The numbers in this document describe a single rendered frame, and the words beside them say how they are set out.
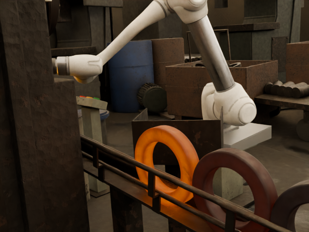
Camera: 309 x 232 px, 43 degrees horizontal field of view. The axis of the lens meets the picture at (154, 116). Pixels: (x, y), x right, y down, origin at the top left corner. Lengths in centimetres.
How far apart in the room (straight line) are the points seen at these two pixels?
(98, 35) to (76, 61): 367
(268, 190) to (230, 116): 125
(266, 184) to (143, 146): 31
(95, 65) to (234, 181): 103
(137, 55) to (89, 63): 303
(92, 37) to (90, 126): 307
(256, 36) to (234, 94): 440
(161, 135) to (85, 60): 105
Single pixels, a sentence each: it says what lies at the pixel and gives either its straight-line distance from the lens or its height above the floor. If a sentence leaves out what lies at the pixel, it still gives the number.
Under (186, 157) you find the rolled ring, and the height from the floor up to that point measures 72.
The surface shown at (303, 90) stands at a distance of 370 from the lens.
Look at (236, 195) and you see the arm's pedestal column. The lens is 235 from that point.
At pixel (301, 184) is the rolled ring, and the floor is 72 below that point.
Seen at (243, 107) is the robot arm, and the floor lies 60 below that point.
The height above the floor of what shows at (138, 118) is 71.
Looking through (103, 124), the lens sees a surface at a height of 33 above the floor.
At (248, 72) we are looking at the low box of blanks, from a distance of 365.
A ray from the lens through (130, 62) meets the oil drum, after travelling 484.
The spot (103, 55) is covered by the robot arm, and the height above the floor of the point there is 88.
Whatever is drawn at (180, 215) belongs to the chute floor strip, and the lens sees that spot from 89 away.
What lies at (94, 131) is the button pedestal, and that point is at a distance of 243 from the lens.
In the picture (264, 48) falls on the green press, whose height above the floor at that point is 62.
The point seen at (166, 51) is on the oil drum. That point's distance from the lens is 517.
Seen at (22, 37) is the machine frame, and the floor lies 98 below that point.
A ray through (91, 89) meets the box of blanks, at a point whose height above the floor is 42.
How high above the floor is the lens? 97
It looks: 12 degrees down
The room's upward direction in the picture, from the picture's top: 3 degrees counter-clockwise
